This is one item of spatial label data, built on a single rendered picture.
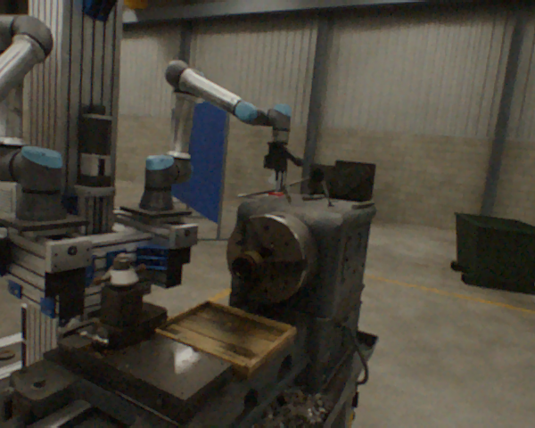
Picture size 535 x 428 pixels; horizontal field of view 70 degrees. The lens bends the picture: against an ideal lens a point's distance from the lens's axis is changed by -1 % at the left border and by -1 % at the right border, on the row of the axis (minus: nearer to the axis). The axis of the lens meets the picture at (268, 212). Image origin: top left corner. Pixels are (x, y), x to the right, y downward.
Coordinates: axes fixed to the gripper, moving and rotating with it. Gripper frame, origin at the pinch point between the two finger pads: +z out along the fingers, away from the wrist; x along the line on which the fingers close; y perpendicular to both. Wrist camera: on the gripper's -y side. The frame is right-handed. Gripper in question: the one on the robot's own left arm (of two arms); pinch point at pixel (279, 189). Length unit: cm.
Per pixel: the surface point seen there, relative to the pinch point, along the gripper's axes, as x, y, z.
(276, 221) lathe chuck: 32.1, -15.6, 8.1
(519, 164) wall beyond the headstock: -968, -169, -48
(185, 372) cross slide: 88, -25, 33
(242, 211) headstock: 16.3, 8.1, 9.5
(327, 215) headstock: 13.6, -27.1, 6.0
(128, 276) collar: 88, -7, 16
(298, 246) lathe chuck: 32.1, -24.3, 15.2
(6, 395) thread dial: 107, 8, 41
